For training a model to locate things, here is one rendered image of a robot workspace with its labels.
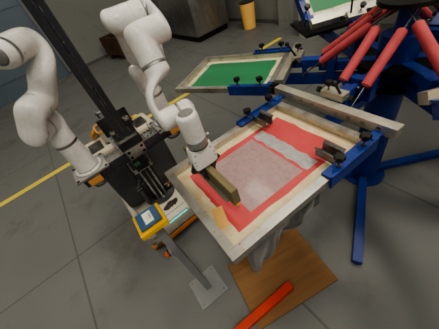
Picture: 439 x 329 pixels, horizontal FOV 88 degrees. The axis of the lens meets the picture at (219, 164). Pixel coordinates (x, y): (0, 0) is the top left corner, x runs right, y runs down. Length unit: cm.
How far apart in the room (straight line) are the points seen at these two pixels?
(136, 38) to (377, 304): 184
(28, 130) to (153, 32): 55
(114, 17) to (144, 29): 12
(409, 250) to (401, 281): 23
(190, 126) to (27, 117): 55
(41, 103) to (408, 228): 222
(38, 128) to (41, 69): 20
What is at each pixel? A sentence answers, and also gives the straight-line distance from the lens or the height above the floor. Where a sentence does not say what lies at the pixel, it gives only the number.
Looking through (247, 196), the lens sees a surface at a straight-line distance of 98.
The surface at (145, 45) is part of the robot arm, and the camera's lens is 80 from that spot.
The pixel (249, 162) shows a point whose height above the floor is 96.
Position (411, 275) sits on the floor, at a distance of 198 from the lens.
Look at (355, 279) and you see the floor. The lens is 188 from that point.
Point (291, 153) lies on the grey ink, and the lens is 112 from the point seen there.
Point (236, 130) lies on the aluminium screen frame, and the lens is 126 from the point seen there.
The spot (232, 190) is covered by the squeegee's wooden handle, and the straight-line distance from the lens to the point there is 77.
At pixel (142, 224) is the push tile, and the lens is 107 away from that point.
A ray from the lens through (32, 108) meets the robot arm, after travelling 98.
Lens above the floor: 174
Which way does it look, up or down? 43 degrees down
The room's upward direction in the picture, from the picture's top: 19 degrees counter-clockwise
